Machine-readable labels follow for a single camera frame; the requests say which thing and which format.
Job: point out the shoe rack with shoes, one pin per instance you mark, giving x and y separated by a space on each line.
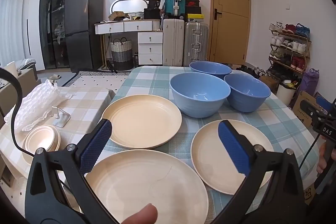
290 46

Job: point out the silver suitcase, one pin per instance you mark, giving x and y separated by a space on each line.
195 42

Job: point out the white suitcase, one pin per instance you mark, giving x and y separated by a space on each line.
173 42

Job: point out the person's right hand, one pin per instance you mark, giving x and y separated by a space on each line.
322 163

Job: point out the purple bag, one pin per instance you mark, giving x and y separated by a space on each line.
309 81

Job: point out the white drawer cabinet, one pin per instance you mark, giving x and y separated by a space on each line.
150 45

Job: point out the dotted cream rug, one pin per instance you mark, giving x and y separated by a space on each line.
98 79

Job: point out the woven laundry basket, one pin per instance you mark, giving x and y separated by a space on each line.
122 54

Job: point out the glass display cabinet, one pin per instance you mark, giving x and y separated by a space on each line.
52 34

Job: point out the black refrigerator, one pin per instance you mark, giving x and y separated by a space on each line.
83 44

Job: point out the teal plaid tablecloth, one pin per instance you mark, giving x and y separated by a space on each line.
275 120

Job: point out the white trash bin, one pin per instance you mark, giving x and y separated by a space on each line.
285 92

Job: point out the oval mirror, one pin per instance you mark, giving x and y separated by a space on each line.
128 6

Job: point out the stack of cream bowls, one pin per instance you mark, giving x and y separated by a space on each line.
46 136

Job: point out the white bubble wrap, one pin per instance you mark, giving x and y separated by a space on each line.
37 105

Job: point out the person's left hand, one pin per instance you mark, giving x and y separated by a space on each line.
147 215

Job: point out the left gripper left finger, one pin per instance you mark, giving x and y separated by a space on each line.
57 191

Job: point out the blue bowl back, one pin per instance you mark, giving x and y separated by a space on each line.
212 68

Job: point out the cream plate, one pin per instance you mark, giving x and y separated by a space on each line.
211 160
143 121
127 181

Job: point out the brown wooden door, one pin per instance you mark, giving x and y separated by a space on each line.
229 31

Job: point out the metal phone stand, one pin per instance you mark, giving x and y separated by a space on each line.
60 116

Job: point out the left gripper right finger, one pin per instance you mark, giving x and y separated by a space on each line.
283 200

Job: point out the white dressing desk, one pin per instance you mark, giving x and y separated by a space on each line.
110 27

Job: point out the beige plaid tablecloth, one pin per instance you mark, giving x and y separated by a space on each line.
85 107

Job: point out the large blue bowl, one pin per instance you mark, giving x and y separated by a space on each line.
198 95

